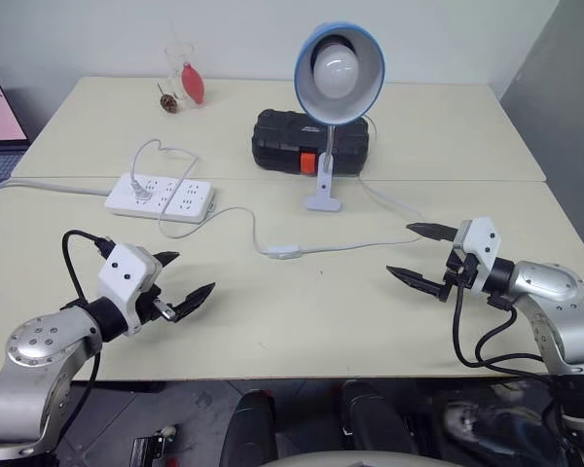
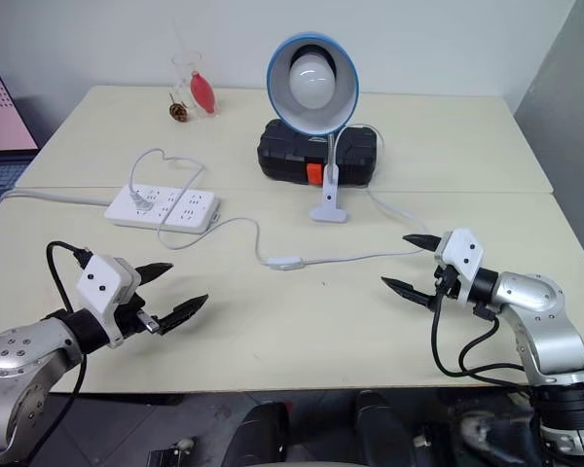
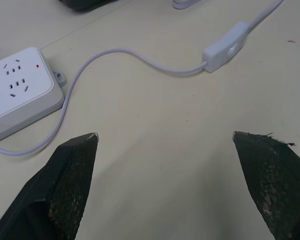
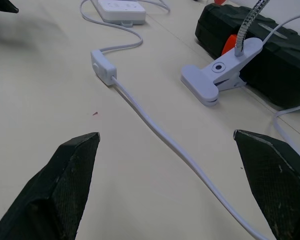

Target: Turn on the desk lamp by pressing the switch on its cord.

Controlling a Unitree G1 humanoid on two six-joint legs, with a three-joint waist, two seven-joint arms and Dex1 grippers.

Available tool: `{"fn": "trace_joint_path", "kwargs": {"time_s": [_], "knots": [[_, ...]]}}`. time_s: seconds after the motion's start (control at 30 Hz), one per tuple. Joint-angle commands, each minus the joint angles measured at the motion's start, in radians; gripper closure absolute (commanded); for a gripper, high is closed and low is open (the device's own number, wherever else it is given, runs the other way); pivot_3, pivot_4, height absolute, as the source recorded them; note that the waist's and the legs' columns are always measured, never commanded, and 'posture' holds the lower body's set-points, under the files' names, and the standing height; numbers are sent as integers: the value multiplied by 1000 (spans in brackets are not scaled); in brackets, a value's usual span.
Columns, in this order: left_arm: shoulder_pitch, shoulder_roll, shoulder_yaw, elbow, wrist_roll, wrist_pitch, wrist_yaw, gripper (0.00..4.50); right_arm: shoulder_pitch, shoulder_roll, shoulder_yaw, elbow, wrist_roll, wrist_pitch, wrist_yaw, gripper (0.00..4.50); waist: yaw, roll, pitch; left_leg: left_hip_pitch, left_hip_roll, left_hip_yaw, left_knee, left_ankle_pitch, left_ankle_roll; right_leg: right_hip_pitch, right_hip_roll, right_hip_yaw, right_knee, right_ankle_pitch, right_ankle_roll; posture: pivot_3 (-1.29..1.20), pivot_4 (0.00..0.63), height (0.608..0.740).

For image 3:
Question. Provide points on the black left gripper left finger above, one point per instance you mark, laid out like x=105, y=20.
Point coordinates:
x=65, y=185

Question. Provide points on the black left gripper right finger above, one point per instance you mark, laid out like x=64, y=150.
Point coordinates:
x=270, y=180

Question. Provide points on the white object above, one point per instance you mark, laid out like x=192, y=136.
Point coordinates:
x=183, y=3

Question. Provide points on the white power strip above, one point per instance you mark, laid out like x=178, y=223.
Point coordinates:
x=20, y=85

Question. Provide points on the black object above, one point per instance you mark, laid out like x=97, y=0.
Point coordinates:
x=87, y=3

